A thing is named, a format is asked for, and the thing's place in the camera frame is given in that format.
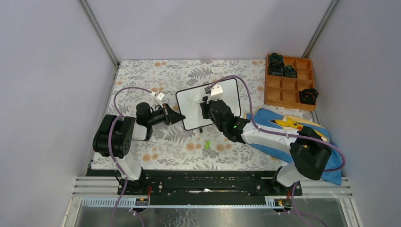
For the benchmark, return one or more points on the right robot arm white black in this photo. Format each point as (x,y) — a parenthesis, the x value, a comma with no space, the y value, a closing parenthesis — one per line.
(309,153)

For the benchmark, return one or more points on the black object tray top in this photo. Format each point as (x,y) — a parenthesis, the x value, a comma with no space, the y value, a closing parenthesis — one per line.
(275,57)

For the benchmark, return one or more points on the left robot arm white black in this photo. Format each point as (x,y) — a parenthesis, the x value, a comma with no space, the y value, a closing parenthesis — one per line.
(115,133)

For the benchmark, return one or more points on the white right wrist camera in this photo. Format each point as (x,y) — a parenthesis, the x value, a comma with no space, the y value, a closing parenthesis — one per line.
(215,91)

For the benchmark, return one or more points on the black object tray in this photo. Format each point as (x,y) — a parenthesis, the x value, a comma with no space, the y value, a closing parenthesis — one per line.
(290,72)
(308,96)
(276,68)
(275,57)

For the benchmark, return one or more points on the aluminium frame post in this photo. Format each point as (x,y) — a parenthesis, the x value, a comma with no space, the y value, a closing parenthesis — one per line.
(99,32)
(321,25)

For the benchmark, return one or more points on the black object tray middle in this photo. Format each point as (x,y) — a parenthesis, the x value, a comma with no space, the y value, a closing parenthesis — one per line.
(290,72)

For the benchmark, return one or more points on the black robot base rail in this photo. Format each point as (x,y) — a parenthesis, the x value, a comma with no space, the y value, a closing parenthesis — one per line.
(206,188)

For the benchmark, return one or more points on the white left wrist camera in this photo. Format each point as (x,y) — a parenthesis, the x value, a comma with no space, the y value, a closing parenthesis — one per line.
(158,97)

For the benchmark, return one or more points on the black object tray right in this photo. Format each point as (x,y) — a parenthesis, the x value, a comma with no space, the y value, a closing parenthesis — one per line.
(308,96)

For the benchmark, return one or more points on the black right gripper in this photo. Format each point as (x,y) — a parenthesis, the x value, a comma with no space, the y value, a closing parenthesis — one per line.
(204,106)

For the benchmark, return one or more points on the small black-framed whiteboard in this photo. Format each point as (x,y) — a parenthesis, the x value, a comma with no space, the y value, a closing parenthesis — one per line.
(188,101)

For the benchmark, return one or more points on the orange wooden compartment tray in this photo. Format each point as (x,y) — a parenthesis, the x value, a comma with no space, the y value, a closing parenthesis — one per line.
(284,92)

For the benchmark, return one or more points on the blue yellow cartoon cloth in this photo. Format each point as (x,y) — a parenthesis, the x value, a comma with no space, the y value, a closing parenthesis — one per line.
(272,119)

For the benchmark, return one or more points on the right aluminium frame post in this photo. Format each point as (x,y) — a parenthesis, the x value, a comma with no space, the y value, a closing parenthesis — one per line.
(321,25)

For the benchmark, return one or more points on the left aluminium frame post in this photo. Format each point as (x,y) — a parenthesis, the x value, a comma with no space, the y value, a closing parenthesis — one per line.
(99,32)

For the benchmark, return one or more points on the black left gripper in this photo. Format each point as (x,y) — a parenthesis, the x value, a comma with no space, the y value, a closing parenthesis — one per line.
(170,116)

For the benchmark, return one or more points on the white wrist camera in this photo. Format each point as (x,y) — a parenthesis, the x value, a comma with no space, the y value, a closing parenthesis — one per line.
(215,91)
(158,97)

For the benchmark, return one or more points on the floral patterned table mat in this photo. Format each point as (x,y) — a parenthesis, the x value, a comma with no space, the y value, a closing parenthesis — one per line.
(173,147)

